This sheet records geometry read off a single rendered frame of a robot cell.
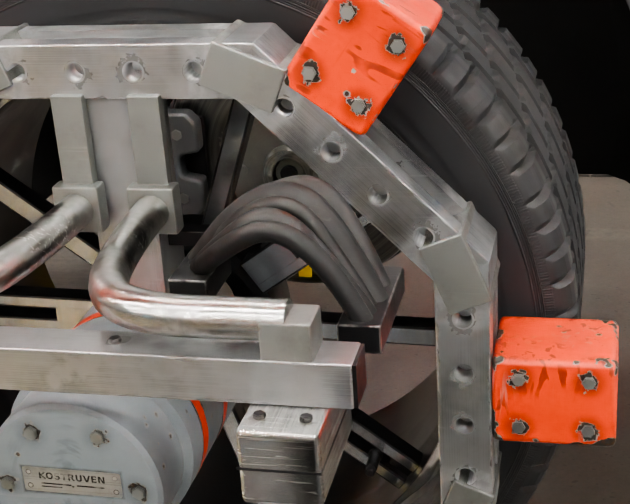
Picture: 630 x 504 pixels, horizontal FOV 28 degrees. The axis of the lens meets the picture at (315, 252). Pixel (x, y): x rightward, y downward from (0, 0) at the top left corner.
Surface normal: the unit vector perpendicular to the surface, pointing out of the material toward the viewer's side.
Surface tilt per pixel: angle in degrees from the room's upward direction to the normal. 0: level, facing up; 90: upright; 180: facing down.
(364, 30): 90
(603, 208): 0
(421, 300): 0
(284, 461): 90
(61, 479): 90
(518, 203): 90
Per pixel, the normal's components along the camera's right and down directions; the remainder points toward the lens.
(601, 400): -0.22, 0.40
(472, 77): -0.07, -0.92
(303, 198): 0.00, -0.27
